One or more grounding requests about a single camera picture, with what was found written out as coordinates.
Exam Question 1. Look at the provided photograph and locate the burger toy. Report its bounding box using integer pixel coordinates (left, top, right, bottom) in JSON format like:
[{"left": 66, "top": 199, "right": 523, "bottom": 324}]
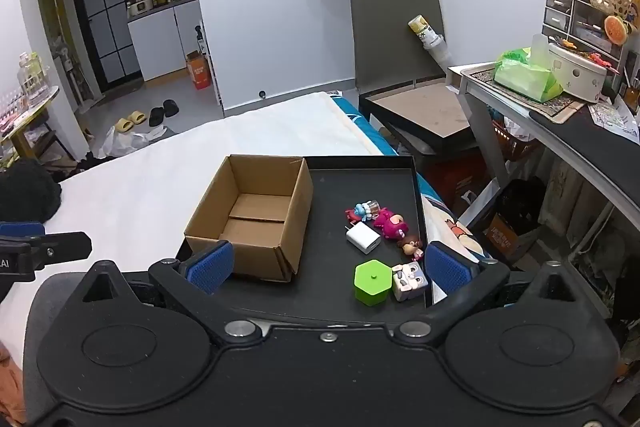
[{"left": 604, "top": 16, "right": 628, "bottom": 44}]

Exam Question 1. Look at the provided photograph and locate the red box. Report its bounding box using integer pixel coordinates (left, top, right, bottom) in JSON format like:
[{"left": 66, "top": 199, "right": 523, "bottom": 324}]
[{"left": 427, "top": 152, "right": 493, "bottom": 212}]

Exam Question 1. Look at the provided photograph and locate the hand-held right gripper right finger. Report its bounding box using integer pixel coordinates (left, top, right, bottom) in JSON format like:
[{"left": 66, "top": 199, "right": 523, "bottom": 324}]
[{"left": 395, "top": 241, "right": 577, "bottom": 344}]

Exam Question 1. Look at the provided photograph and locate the white charger plug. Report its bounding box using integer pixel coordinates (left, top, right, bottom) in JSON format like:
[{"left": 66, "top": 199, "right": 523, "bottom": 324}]
[{"left": 345, "top": 222, "right": 383, "bottom": 255}]

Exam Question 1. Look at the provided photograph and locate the pink costume figurine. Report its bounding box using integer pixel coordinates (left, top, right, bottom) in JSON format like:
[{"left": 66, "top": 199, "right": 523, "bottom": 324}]
[{"left": 372, "top": 208, "right": 407, "bottom": 242}]

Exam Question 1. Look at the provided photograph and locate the black side table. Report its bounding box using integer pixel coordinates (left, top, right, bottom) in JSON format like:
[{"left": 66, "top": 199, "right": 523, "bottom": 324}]
[{"left": 358, "top": 79, "right": 496, "bottom": 208}]

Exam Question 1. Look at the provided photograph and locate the brown-haired girl figurine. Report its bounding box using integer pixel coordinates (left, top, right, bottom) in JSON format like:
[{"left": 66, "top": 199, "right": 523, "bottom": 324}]
[{"left": 397, "top": 234, "right": 426, "bottom": 263}]

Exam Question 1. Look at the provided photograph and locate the wooden side shelf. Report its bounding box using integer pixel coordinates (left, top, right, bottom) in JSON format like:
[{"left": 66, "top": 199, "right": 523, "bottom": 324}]
[{"left": 0, "top": 52, "right": 76, "bottom": 168}]

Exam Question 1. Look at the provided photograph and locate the blue figurine on red crab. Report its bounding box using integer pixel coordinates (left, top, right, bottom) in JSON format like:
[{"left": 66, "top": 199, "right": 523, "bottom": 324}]
[{"left": 344, "top": 203, "right": 373, "bottom": 228}]

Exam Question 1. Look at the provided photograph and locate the black framed glass door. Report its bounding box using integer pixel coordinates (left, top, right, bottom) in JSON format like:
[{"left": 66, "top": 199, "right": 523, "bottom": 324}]
[{"left": 66, "top": 0, "right": 143, "bottom": 94}]

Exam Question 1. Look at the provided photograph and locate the white oval container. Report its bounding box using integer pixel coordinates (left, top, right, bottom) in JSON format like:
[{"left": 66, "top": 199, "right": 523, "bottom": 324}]
[{"left": 547, "top": 42, "right": 608, "bottom": 104}]

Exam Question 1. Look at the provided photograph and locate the green hexagonal box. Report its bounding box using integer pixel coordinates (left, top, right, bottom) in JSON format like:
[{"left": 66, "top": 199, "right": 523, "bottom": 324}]
[{"left": 354, "top": 259, "right": 393, "bottom": 306}]

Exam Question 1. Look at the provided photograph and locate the grey rabbit cube toy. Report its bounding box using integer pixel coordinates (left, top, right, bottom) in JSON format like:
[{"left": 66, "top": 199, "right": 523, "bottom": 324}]
[{"left": 391, "top": 263, "right": 429, "bottom": 303}]

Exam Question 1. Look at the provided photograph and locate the black tray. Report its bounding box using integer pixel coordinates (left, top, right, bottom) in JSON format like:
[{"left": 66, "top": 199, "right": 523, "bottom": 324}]
[{"left": 172, "top": 155, "right": 433, "bottom": 324}]

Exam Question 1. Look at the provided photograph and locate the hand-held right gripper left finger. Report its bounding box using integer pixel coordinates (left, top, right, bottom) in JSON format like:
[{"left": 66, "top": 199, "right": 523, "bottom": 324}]
[{"left": 80, "top": 241, "right": 263, "bottom": 345}]

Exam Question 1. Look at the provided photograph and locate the white kitchen cabinet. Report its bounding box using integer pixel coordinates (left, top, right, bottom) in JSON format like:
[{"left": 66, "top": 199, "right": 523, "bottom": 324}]
[{"left": 126, "top": 0, "right": 203, "bottom": 82}]

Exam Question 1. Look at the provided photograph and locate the black bag bin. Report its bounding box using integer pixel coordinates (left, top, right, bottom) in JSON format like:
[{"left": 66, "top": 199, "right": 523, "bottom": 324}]
[{"left": 492, "top": 177, "right": 548, "bottom": 258}]

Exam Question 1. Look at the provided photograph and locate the red plastic basket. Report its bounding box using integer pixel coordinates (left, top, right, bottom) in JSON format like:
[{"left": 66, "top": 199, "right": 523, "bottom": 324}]
[{"left": 492, "top": 119, "right": 541, "bottom": 162}]

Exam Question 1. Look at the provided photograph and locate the green tissue pack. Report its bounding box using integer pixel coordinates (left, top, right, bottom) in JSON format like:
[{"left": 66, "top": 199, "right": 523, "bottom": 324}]
[{"left": 493, "top": 48, "right": 563, "bottom": 102}]

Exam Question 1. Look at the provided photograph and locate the brown printed carton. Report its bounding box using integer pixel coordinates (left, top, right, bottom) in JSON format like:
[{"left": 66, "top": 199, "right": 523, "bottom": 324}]
[{"left": 482, "top": 213, "right": 531, "bottom": 263}]

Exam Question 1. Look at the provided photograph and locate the patterned table mat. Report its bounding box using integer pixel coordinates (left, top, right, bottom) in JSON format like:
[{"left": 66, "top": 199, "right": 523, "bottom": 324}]
[{"left": 470, "top": 67, "right": 586, "bottom": 124}]

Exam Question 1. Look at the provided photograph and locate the grey drawer organizer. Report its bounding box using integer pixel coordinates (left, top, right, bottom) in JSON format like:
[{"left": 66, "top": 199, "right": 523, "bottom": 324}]
[{"left": 541, "top": 0, "right": 636, "bottom": 72}]

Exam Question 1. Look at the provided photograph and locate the white and yellow bottle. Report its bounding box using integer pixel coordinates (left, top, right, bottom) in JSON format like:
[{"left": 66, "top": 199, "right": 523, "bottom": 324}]
[{"left": 407, "top": 14, "right": 453, "bottom": 65}]

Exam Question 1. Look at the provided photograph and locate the grey metal desk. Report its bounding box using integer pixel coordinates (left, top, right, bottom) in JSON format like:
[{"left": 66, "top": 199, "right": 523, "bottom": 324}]
[{"left": 447, "top": 62, "right": 640, "bottom": 318}]

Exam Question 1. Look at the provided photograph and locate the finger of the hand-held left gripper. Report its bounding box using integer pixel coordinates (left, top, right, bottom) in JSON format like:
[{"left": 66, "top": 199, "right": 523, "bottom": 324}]
[{"left": 0, "top": 222, "right": 93, "bottom": 269}]

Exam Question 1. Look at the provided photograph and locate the orange box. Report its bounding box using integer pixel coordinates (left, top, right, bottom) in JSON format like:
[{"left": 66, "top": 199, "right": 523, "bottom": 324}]
[{"left": 186, "top": 50, "right": 212, "bottom": 90}]

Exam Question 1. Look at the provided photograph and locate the black fuzzy cloth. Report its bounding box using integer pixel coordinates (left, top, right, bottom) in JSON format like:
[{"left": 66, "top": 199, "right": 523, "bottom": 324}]
[{"left": 0, "top": 158, "right": 62, "bottom": 224}]

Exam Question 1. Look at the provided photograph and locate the white plastic bag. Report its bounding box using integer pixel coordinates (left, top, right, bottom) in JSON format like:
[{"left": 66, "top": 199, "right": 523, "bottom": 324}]
[{"left": 92, "top": 126, "right": 176, "bottom": 159}]

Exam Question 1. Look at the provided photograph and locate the blue cartoon printed blanket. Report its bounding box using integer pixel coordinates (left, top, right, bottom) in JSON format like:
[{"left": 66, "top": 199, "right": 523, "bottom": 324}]
[{"left": 327, "top": 91, "right": 486, "bottom": 258}]

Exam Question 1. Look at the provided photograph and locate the brown cardboard box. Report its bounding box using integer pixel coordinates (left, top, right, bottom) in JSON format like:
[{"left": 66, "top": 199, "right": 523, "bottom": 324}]
[{"left": 184, "top": 154, "right": 315, "bottom": 284}]

